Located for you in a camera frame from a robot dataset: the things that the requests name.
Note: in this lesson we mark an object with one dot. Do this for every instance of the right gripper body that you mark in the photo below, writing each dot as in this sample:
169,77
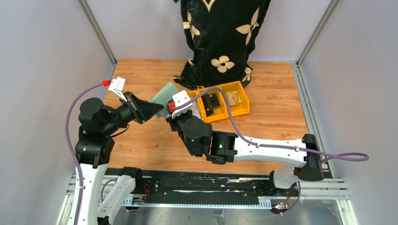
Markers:
177,123

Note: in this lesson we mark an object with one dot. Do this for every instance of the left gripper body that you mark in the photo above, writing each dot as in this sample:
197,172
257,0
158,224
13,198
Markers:
128,111

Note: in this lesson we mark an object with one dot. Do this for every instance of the green card holder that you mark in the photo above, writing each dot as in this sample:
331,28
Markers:
162,98

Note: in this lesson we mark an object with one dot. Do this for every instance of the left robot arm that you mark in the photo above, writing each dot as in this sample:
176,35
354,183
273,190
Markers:
99,123

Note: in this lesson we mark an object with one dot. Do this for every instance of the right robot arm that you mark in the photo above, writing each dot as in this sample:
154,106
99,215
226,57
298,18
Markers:
300,157

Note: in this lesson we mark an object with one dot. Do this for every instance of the silver cards stack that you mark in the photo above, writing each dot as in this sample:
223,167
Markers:
195,110

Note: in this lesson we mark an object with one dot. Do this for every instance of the black cards stack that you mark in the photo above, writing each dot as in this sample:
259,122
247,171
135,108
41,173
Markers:
210,102

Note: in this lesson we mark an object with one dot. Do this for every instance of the gold cards stack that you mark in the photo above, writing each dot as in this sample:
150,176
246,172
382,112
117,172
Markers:
233,98

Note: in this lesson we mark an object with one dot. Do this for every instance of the yellow three-compartment bin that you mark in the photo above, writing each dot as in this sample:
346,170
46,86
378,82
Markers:
221,113

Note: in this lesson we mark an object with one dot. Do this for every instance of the black floral blanket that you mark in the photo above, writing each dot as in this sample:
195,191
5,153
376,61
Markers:
221,35

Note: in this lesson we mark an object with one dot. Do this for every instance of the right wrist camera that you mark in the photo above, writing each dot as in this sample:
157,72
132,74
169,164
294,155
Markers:
178,104

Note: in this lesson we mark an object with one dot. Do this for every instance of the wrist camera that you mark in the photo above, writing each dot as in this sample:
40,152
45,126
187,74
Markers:
116,86
178,104

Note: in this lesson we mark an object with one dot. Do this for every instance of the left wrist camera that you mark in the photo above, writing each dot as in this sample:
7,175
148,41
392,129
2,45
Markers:
116,86

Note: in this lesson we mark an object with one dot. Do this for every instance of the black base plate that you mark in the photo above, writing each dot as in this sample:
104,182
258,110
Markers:
170,187

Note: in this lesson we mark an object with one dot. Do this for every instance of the aluminium frame rail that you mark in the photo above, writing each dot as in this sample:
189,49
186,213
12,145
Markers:
327,189

